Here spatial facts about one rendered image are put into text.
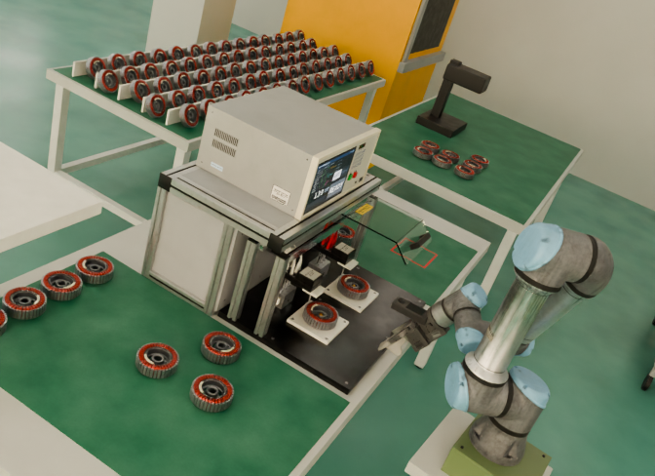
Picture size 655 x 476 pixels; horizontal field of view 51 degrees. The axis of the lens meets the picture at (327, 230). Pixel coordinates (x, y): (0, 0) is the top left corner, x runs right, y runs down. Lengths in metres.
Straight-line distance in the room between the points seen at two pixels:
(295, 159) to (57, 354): 0.82
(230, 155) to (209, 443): 0.83
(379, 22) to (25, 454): 4.57
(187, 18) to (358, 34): 1.40
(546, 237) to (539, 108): 5.72
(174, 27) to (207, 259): 4.17
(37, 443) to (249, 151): 0.95
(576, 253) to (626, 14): 5.57
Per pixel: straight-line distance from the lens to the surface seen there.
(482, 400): 1.80
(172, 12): 6.11
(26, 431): 1.77
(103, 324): 2.06
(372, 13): 5.70
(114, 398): 1.85
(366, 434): 3.07
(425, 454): 1.98
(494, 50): 7.31
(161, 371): 1.90
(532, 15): 7.21
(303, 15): 5.98
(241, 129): 2.05
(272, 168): 2.02
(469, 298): 1.94
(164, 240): 2.18
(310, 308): 2.19
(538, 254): 1.58
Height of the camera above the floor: 2.05
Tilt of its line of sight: 28 degrees down
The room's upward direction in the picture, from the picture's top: 18 degrees clockwise
